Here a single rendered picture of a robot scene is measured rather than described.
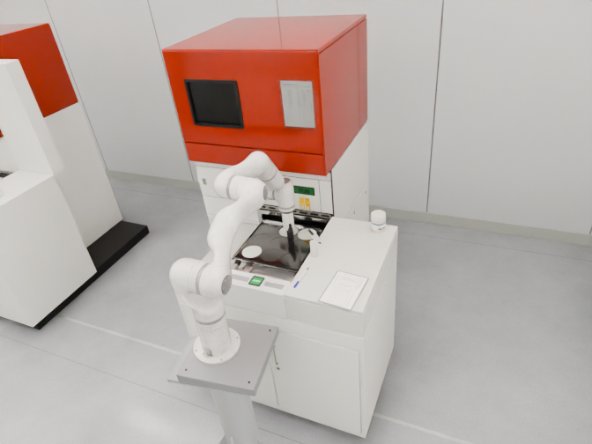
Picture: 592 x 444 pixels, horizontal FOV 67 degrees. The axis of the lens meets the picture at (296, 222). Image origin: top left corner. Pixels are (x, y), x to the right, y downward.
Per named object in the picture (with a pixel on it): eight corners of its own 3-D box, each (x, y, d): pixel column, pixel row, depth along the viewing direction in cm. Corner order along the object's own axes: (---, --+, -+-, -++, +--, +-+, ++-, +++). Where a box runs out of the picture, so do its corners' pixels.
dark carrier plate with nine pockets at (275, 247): (265, 220, 251) (264, 219, 251) (322, 230, 238) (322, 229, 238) (234, 257, 226) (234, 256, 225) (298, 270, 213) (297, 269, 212)
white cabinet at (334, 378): (255, 319, 312) (235, 222, 267) (394, 354, 276) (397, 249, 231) (206, 395, 265) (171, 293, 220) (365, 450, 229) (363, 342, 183)
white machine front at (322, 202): (210, 214, 276) (196, 155, 254) (335, 235, 245) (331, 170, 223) (207, 218, 274) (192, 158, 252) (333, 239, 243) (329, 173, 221)
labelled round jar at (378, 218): (373, 224, 226) (373, 208, 220) (387, 226, 223) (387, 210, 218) (369, 232, 220) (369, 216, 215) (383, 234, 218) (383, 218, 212)
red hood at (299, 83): (251, 112, 303) (236, 18, 271) (367, 119, 273) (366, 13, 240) (188, 161, 248) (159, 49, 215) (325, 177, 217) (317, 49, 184)
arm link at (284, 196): (273, 207, 222) (291, 209, 219) (270, 183, 214) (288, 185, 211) (280, 198, 228) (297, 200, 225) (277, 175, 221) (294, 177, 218)
